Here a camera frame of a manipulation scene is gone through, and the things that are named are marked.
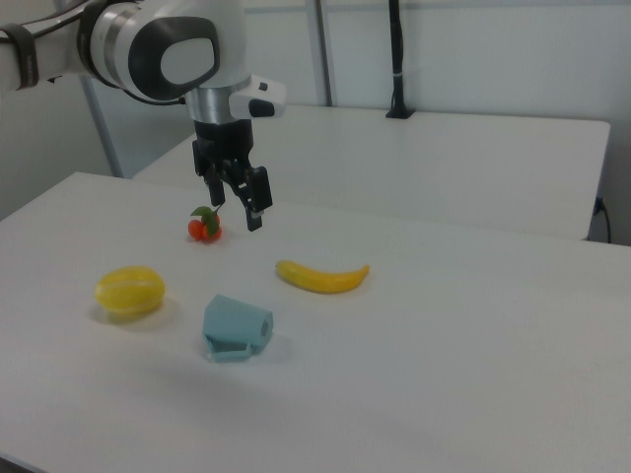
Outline black velcro strap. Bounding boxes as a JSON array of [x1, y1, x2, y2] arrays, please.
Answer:
[[0, 23, 41, 92]]

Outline orange toy fruits with leaves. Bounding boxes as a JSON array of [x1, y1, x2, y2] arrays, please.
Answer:
[[187, 205, 224, 244]]

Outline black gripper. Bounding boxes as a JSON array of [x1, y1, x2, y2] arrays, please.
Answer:
[[191, 119, 274, 233]]

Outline black pole with clamp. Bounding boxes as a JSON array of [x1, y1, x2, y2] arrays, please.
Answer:
[[385, 0, 415, 120]]

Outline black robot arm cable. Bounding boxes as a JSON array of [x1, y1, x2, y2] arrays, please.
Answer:
[[0, 0, 191, 107]]

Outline dark wall plug cable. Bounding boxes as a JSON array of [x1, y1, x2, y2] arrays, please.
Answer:
[[594, 195, 613, 243]]

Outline yellow toy banana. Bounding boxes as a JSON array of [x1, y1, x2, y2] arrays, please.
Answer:
[[274, 259, 371, 296]]

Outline light blue mug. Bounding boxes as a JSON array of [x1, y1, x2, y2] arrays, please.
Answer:
[[202, 294, 275, 364]]

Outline yellow toy melon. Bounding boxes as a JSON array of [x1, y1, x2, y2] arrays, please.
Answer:
[[94, 265, 166, 317]]

